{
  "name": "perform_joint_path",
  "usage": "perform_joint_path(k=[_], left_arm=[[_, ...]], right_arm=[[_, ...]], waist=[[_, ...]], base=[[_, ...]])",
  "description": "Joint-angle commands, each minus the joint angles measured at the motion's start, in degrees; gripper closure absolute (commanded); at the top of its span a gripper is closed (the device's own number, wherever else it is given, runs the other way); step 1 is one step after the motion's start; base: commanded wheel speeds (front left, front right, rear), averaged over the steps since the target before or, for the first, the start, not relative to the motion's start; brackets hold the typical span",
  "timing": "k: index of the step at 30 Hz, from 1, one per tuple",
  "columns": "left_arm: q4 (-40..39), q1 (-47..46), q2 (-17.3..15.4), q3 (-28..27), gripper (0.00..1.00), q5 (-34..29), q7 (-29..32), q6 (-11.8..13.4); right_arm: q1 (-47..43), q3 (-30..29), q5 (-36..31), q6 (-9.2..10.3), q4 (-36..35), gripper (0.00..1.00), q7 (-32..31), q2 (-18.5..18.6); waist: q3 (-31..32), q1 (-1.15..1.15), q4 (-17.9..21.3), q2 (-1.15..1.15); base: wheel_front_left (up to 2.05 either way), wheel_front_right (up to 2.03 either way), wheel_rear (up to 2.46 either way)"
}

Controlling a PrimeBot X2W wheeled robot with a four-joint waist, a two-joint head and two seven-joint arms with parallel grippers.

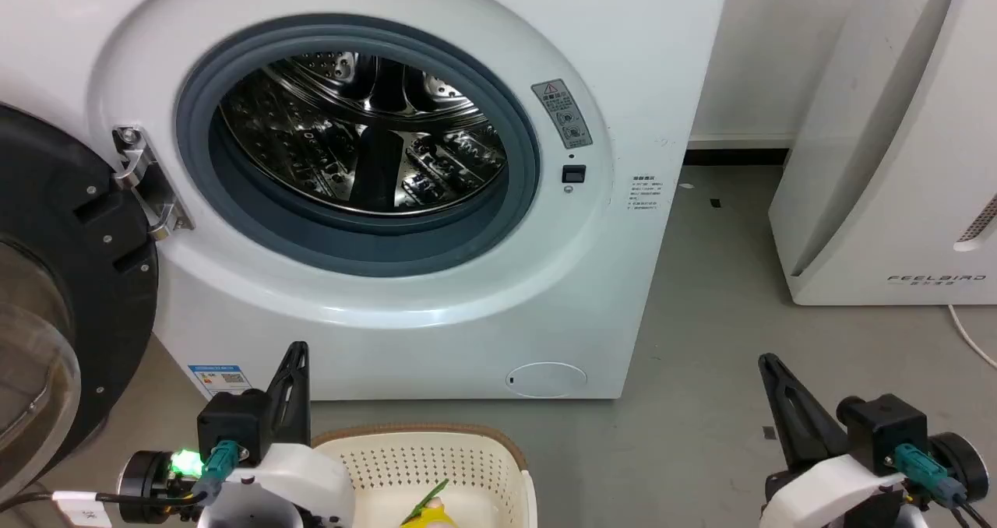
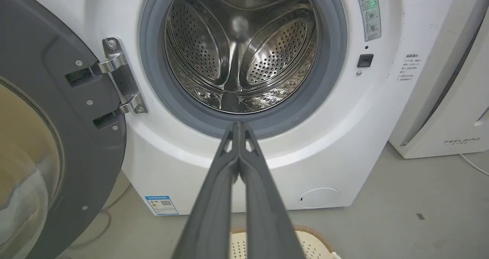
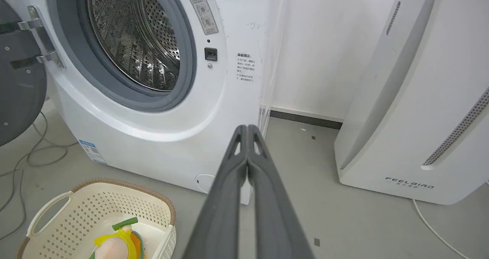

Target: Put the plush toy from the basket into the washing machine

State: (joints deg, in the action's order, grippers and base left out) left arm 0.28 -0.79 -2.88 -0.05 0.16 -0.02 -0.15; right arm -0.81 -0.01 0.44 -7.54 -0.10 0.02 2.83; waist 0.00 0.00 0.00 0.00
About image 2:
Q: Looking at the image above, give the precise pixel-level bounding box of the grey rubber door gasket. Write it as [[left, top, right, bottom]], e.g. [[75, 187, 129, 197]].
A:
[[139, 0, 348, 139]]

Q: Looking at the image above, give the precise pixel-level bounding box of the stainless steel washing machine drum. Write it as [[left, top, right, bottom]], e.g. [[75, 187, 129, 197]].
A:
[[164, 0, 318, 113]]

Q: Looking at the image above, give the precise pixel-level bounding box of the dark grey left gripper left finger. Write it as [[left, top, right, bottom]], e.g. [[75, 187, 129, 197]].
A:
[[172, 122, 240, 259]]

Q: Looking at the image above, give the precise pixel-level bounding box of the chrome door hinge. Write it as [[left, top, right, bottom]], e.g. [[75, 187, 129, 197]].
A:
[[98, 37, 148, 114]]

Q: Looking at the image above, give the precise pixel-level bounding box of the warning label sticker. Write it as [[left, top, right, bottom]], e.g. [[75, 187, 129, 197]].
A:
[[356, 0, 382, 42]]

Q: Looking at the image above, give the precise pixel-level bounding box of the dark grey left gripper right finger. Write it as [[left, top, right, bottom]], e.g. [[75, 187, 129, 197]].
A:
[[238, 122, 305, 259]]

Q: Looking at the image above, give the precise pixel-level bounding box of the blue energy label sticker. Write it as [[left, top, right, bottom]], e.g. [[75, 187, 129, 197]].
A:
[[145, 196, 179, 216]]

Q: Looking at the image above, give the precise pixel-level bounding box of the white air purifier appliance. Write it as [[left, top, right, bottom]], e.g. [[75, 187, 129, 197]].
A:
[[389, 0, 489, 159]]

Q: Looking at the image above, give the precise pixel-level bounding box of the white power cable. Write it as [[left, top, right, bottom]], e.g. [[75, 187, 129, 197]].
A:
[[460, 154, 489, 176]]

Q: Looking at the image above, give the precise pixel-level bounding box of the white front-load washing machine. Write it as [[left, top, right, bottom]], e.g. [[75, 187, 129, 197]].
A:
[[15, 0, 461, 216]]

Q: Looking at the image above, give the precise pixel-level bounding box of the cream plastic laundry basket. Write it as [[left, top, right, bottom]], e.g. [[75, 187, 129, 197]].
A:
[[230, 225, 341, 259]]

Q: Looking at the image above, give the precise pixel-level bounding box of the grey floor cable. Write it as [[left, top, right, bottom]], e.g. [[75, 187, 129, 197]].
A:
[[67, 183, 132, 249]]

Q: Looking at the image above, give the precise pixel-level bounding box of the grey washing machine door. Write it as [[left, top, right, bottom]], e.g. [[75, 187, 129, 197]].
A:
[[0, 0, 127, 259]]

